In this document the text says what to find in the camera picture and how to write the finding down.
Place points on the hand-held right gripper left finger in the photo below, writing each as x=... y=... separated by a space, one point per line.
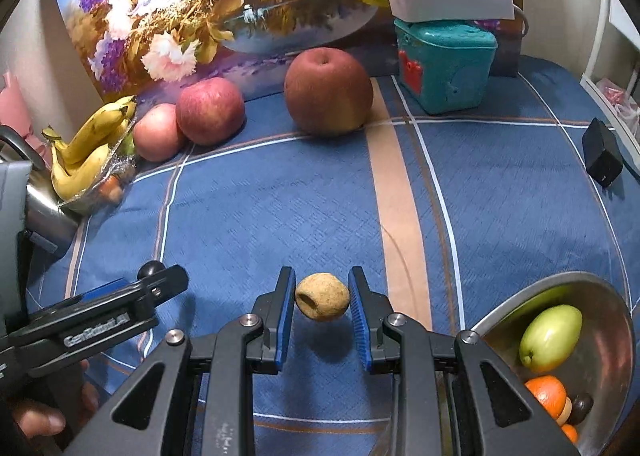
x=286 y=321

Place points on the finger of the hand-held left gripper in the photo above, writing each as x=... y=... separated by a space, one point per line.
x=100 y=331
x=100 y=294

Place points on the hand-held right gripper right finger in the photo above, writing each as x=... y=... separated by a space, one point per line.
x=361 y=326

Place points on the small brown kiwi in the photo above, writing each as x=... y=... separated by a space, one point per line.
x=322 y=297
x=565 y=413

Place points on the green jujube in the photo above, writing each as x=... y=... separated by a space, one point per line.
x=550 y=338

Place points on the orange mandarin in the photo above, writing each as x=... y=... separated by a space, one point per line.
x=569 y=432
x=546 y=396

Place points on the stainless steel bowl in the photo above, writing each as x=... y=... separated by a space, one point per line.
x=605 y=296

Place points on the person's left hand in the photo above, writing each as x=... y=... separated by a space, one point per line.
x=35 y=420

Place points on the stainless steel thermos jug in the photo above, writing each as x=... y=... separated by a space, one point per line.
x=47 y=221

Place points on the clear wrapped plastic tray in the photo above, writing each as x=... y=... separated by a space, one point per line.
x=85 y=203

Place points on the small wrapped mandarin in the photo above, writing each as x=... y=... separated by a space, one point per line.
x=111 y=190

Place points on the pink decoration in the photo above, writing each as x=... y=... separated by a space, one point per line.
x=12 y=111

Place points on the yellow banana bunch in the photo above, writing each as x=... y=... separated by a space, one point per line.
x=90 y=136

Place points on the pale pink apple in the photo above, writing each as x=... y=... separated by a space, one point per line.
x=156 y=132

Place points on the large brownish red apple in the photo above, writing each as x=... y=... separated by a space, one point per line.
x=327 y=91

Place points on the teal plastic box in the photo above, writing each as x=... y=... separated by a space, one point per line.
x=450 y=71

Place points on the black power adapter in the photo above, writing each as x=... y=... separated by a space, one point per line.
x=602 y=151

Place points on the white power strip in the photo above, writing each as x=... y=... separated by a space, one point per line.
x=450 y=1

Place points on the pink plastic bag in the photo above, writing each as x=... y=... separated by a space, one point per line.
x=620 y=101

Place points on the white rack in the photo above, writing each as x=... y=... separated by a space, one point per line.
x=597 y=46

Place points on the floral wall poster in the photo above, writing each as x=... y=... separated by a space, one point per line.
x=175 y=11

